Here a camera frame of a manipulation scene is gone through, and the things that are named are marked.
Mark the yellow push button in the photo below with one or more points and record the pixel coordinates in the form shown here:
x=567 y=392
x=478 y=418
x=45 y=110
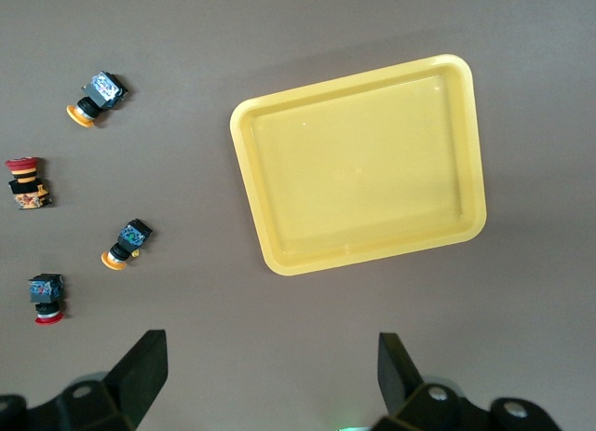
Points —
x=100 y=93
x=130 y=235

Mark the red push button, orange bands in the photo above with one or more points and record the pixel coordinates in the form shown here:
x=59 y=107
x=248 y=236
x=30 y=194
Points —
x=28 y=189

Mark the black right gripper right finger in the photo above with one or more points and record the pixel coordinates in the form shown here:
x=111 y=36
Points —
x=400 y=380

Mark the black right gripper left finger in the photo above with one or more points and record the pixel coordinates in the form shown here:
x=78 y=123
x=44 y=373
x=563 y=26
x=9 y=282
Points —
x=135 y=380

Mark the yellow plastic tray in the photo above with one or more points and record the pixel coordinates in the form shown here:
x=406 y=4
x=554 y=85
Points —
x=358 y=170

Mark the red push button, black body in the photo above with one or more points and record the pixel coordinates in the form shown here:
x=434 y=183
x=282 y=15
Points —
x=45 y=289

